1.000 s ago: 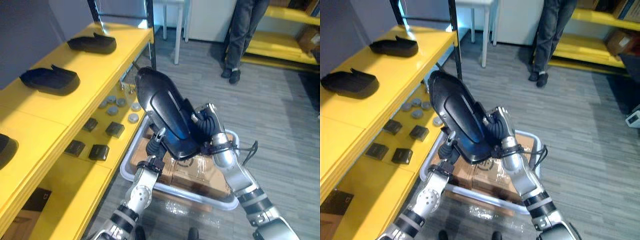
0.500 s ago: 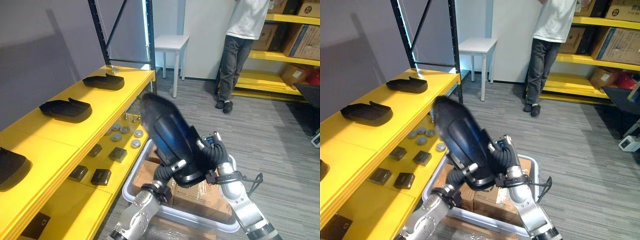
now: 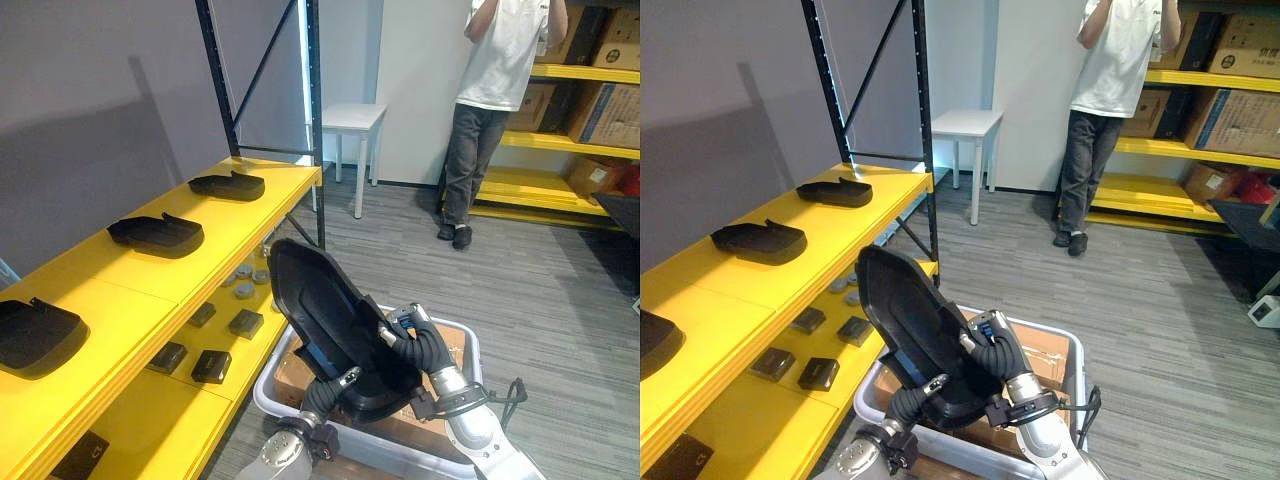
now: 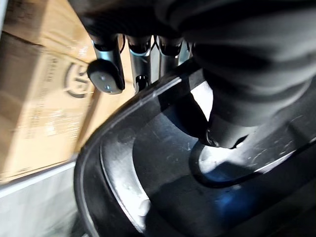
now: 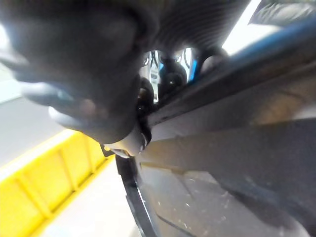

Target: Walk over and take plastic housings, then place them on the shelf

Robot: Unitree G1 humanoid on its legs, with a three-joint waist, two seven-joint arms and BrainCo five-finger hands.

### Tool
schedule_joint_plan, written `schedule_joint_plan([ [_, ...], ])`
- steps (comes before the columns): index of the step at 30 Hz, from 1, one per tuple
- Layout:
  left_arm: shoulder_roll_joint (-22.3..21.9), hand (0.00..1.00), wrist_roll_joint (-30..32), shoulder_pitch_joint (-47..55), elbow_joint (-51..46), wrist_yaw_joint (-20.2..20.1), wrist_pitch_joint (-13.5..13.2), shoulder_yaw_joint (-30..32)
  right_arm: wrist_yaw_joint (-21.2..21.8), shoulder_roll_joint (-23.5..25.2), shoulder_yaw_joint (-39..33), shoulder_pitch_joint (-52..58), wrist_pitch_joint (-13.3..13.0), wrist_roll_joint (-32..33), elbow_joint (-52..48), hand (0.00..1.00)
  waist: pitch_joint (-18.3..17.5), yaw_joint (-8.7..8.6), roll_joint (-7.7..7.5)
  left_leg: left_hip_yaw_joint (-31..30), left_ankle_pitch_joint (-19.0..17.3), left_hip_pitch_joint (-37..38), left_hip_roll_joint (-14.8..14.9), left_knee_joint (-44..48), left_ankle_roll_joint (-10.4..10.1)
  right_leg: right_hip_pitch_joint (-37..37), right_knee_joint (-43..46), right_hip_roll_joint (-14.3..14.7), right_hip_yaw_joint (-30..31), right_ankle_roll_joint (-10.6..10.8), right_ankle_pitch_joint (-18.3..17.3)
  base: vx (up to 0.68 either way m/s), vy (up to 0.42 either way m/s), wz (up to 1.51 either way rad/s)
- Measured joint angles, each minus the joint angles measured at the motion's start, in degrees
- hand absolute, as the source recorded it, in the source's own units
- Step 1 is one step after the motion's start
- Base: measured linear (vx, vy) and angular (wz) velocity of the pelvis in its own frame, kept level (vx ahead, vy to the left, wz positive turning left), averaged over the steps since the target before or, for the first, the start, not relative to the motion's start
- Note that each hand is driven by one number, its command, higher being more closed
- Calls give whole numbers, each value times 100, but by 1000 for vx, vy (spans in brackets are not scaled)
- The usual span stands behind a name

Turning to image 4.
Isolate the brown cardboard box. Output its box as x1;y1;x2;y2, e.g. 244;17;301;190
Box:
0;0;139;185

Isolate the black plastic housing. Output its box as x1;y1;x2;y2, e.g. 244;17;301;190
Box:
73;57;316;237

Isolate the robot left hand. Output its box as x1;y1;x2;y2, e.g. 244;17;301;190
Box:
67;0;316;149

